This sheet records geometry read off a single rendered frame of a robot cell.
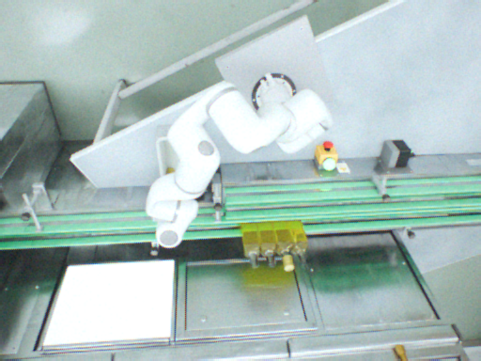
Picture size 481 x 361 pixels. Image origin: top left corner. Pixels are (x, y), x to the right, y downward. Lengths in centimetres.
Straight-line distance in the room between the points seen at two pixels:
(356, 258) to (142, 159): 94
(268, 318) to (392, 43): 101
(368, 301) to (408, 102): 74
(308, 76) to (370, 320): 87
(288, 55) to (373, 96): 37
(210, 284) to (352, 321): 51
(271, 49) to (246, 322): 90
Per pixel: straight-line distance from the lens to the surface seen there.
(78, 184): 200
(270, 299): 139
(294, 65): 130
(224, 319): 135
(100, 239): 152
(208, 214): 143
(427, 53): 149
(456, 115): 169
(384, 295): 154
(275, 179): 141
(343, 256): 161
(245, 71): 127
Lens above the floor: 195
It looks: 51 degrees down
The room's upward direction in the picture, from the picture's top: 172 degrees clockwise
